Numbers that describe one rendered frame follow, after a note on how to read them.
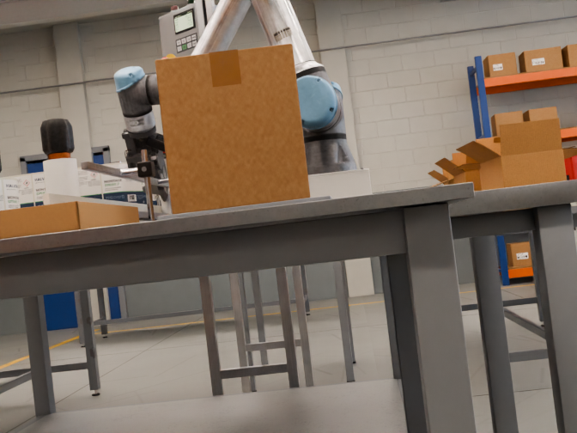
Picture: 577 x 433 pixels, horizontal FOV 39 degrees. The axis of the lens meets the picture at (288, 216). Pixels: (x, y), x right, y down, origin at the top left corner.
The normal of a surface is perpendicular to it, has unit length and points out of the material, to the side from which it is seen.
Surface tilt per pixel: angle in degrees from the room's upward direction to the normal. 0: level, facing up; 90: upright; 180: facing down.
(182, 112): 90
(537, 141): 100
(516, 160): 90
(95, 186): 90
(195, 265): 90
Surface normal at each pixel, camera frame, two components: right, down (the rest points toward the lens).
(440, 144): -0.07, -0.02
